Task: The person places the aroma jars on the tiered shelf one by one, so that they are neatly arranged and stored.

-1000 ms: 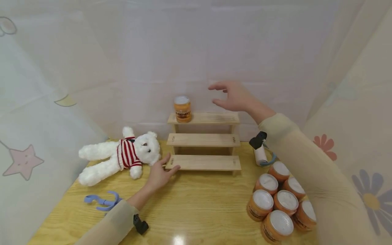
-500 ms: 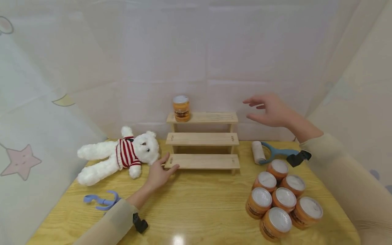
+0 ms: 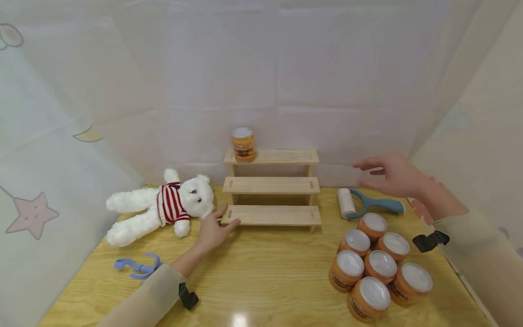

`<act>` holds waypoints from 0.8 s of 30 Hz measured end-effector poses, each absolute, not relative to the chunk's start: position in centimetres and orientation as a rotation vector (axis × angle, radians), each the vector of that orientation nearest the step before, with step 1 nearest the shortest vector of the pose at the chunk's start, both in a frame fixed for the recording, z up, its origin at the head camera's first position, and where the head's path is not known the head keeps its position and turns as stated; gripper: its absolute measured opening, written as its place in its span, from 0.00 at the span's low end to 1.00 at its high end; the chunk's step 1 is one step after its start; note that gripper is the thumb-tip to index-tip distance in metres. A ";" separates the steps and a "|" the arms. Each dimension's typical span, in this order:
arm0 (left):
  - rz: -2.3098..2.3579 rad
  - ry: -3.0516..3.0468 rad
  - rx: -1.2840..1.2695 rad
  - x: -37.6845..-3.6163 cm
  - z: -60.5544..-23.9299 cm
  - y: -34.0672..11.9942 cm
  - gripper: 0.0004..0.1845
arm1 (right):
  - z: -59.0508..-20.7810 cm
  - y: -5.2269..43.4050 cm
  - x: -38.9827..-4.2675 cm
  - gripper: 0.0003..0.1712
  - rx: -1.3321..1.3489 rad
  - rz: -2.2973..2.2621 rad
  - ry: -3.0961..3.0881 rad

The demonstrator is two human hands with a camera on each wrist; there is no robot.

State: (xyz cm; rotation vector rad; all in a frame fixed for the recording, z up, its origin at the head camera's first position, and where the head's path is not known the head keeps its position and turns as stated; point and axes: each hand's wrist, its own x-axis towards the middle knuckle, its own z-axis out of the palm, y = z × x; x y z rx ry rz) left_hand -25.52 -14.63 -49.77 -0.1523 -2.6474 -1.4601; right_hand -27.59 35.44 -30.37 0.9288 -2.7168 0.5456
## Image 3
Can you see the person's right hand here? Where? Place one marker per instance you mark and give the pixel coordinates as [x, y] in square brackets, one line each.
[402, 175]

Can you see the person's left hand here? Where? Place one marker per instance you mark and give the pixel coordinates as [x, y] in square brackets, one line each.
[211, 231]

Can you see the person's left thumb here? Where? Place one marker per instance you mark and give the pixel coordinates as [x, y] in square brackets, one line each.
[221, 212]

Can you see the person's right thumb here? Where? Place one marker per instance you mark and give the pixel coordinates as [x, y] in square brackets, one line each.
[372, 184]

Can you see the person's right fingers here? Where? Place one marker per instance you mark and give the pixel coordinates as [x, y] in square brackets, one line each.
[369, 164]

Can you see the person's left index finger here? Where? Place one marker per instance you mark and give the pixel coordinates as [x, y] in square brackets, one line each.
[232, 225]

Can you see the person's left forearm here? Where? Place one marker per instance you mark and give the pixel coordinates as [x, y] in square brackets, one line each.
[157, 288]

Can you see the person's right forearm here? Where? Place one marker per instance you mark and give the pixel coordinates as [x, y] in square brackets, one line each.
[470, 236]

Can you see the white teddy bear striped shirt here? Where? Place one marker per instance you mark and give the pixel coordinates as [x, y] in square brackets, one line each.
[167, 206]

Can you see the wooden three-step shelf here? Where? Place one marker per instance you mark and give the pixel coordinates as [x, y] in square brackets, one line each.
[271, 185]

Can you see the single orange jar silver lid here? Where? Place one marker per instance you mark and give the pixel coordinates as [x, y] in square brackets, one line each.
[243, 146]

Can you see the black wrist band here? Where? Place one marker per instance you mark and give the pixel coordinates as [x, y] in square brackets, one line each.
[188, 297]
[429, 240]

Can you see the cluster of orange jars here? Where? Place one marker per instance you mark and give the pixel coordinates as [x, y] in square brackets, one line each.
[378, 268]

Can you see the light blue plastic hook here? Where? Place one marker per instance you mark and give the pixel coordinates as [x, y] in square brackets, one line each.
[139, 269]

